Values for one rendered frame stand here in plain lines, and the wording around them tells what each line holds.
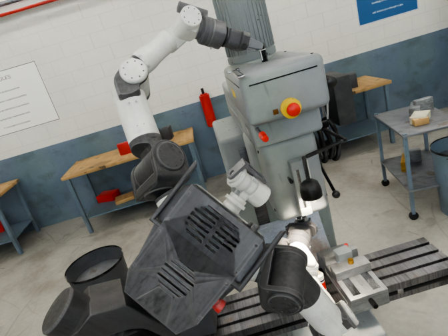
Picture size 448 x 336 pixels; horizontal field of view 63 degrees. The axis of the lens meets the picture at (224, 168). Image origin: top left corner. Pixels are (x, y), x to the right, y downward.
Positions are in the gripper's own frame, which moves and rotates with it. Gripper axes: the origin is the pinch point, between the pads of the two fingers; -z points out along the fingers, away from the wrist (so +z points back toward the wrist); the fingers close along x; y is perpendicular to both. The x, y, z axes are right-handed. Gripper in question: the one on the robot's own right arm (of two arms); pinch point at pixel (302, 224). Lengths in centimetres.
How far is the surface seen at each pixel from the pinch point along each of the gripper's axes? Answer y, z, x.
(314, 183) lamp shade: -25.7, 18.2, -11.4
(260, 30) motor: -76, -16, 3
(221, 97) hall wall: 2, -382, 173
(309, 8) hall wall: -83, -446, 35
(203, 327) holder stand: 27, 29, 42
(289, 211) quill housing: -11.9, 10.5, 1.0
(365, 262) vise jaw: 20.8, -2.0, -21.0
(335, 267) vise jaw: 20.8, 1.1, -9.6
